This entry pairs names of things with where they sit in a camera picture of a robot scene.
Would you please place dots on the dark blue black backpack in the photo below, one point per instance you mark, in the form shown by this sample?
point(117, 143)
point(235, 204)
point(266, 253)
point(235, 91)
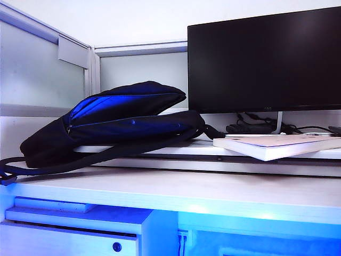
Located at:
point(120, 125)

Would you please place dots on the book with beige cover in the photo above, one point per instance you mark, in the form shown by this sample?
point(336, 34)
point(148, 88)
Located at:
point(266, 152)

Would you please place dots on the white desk riser platform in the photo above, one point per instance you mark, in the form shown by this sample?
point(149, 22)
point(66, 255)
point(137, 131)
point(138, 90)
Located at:
point(173, 150)

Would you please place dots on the frosted partition panel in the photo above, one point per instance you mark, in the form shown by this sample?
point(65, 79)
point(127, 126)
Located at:
point(138, 69)
point(26, 66)

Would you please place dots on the black power adapter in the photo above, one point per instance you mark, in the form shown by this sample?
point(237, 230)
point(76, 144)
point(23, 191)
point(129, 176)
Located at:
point(247, 128)

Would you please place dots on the silver monitor stand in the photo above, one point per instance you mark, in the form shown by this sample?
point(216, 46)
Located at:
point(279, 122)

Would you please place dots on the black computer monitor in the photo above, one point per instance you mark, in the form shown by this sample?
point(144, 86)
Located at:
point(266, 61)

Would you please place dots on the white keyboard tray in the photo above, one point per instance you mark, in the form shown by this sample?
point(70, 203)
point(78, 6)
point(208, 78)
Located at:
point(80, 218)

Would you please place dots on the round drawer lock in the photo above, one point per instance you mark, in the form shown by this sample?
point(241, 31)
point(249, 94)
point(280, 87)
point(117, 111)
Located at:
point(117, 246)

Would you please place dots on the silver flat device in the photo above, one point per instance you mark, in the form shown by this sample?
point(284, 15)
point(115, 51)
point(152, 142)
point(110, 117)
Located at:
point(317, 133)

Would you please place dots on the white drawer cabinet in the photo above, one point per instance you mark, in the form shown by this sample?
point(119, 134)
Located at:
point(66, 242)

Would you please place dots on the black flat device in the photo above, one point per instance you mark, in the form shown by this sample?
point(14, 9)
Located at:
point(336, 130)

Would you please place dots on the grey partition bracket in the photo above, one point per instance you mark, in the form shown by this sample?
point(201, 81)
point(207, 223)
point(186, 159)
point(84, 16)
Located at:
point(72, 52)

